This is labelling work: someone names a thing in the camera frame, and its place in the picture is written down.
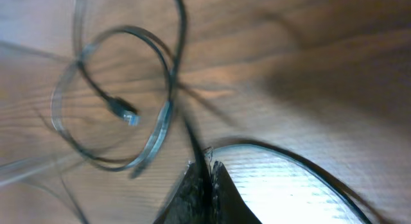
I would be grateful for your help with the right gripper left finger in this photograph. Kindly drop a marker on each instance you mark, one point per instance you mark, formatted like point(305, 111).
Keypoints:
point(186, 206)

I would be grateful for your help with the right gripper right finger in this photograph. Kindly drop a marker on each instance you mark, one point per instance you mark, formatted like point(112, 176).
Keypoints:
point(228, 205)

